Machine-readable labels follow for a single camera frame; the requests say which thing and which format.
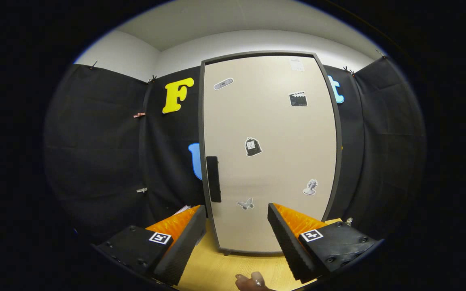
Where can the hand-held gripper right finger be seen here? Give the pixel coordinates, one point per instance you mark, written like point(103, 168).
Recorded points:
point(287, 242)

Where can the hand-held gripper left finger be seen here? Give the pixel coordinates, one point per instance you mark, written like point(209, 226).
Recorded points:
point(188, 242)

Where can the grey shoe cabinet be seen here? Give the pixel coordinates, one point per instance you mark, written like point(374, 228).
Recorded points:
point(201, 121)

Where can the beige shoe cabinet door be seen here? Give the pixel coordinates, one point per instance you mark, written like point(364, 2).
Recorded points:
point(269, 121)

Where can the clear plastic bottle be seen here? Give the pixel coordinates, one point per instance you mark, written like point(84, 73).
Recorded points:
point(349, 221)

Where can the white clothespin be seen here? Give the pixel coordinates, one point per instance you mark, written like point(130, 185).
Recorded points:
point(141, 190)

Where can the black backdrop cloth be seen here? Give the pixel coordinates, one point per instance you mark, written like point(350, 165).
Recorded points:
point(95, 161)

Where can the black clip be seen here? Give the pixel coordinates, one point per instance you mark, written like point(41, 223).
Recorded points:
point(348, 71)
point(93, 64)
point(152, 78)
point(380, 53)

